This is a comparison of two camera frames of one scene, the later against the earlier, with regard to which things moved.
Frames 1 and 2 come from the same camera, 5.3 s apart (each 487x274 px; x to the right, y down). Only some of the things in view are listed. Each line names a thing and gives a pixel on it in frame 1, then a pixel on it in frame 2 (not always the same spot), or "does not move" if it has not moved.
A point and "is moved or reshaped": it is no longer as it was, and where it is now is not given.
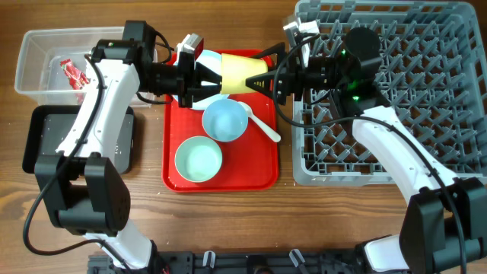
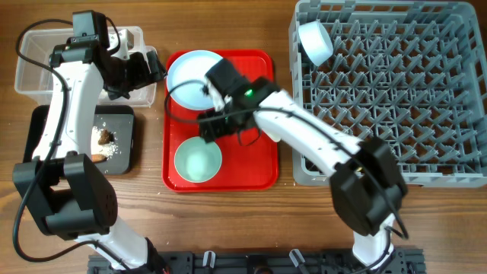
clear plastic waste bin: [42, 80] does not move
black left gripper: [188, 73] to [141, 78]
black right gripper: [291, 79] to [211, 129]
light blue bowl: [225, 119] is moved or reshaped
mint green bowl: [198, 159] does not move
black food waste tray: [45, 128] does not move
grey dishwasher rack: [434, 63] does not move
